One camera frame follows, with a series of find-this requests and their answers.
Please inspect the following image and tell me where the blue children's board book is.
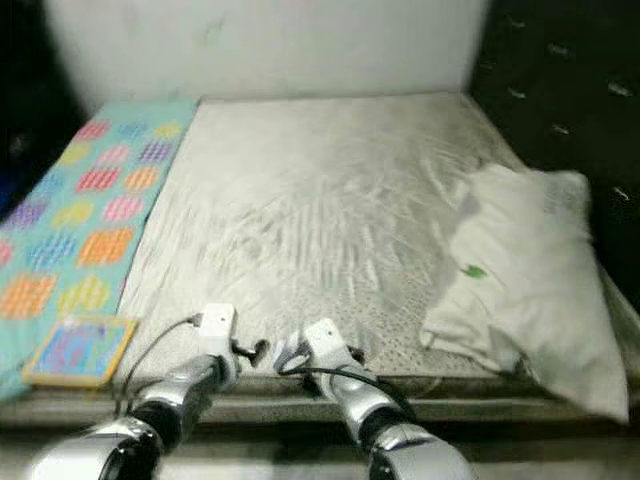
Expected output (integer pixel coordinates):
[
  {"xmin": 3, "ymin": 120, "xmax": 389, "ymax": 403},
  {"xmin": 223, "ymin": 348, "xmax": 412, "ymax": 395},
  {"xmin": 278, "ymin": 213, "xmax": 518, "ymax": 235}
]
[{"xmin": 23, "ymin": 315, "xmax": 139, "ymax": 389}]

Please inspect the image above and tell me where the teal blanket with colourful shapes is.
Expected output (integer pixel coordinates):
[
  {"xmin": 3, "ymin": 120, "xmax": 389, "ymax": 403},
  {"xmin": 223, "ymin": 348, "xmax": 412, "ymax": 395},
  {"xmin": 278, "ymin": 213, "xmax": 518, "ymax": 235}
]
[{"xmin": 0, "ymin": 98, "xmax": 199, "ymax": 401}]

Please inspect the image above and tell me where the white pillow with tree print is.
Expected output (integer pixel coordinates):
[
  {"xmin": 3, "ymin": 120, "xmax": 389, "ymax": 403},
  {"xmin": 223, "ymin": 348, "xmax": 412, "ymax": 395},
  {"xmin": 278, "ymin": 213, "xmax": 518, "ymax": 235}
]
[{"xmin": 420, "ymin": 165, "xmax": 633, "ymax": 421}]

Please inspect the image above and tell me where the white quilted mattress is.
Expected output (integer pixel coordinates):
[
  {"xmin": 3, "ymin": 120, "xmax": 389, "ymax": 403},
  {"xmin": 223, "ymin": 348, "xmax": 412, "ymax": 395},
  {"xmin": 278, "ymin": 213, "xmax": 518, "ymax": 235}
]
[{"xmin": 0, "ymin": 93, "xmax": 640, "ymax": 429}]

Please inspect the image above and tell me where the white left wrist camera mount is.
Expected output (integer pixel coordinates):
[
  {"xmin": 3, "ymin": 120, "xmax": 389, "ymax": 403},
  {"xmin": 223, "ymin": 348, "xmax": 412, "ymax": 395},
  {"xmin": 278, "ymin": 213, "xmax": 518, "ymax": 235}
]
[{"xmin": 198, "ymin": 303, "xmax": 239, "ymax": 359}]

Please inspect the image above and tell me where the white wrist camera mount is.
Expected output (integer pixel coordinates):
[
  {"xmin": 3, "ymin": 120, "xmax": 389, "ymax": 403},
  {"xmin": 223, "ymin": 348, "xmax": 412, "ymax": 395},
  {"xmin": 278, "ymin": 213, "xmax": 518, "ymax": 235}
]
[
  {"xmin": 198, "ymin": 303, "xmax": 239, "ymax": 359},
  {"xmin": 305, "ymin": 318, "xmax": 361, "ymax": 373}
]

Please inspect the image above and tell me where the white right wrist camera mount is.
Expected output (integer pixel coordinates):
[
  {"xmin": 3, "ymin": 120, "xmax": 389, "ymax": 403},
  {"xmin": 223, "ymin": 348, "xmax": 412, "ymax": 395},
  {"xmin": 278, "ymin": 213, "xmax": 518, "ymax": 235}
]
[{"xmin": 305, "ymin": 318, "xmax": 361, "ymax": 373}]

